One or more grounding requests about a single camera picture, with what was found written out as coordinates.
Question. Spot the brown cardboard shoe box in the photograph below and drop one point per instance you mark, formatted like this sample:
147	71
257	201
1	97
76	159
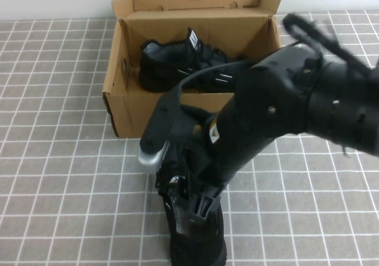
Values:
133	112

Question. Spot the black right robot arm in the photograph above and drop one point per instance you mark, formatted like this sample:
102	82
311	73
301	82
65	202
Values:
266	100

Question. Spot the black knit sneaker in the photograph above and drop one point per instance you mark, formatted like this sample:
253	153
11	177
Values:
154	70
195	248

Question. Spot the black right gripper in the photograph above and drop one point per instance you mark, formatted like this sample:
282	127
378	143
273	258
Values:
192	129

